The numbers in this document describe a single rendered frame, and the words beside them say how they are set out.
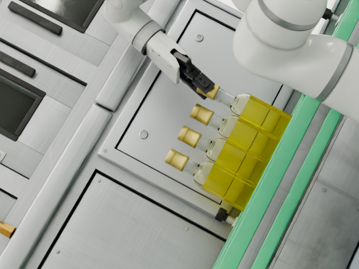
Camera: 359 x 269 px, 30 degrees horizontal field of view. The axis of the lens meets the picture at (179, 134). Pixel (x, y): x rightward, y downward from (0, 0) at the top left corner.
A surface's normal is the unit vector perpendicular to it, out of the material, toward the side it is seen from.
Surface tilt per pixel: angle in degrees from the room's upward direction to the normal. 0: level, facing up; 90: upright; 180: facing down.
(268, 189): 90
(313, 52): 53
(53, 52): 90
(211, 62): 90
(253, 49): 77
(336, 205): 90
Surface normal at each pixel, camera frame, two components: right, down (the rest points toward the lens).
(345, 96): -0.29, 0.54
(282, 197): 0.04, -0.25
